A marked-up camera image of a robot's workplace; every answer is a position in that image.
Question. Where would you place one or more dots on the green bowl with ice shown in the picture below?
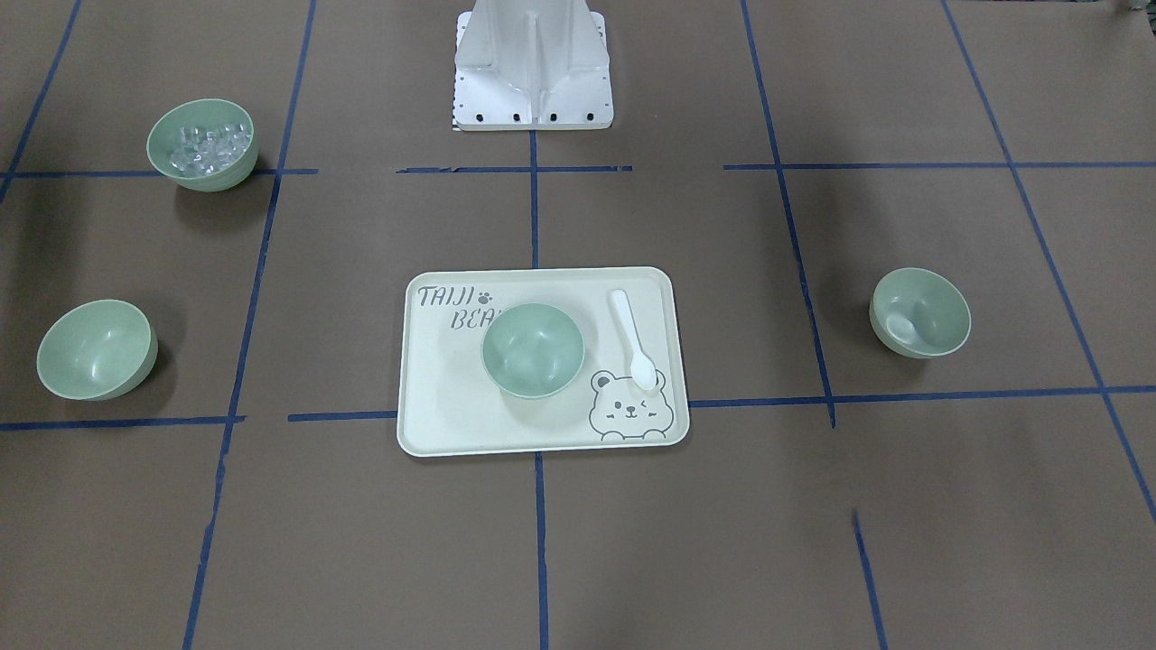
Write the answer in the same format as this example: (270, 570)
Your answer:
(205, 112)

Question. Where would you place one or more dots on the empty green bowl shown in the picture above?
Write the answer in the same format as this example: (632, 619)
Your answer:
(97, 351)

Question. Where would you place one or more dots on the white plastic spoon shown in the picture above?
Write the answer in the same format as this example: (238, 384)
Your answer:
(641, 367)

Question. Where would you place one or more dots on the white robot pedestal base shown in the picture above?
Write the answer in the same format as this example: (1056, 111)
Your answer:
(522, 65)

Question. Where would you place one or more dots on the cream bear serving tray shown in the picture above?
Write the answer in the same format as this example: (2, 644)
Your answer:
(448, 406)

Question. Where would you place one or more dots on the green bowl on tray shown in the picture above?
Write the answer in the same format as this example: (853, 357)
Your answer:
(532, 350)

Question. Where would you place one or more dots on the clear ice cubes pile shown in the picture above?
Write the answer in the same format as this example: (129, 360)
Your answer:
(206, 150)

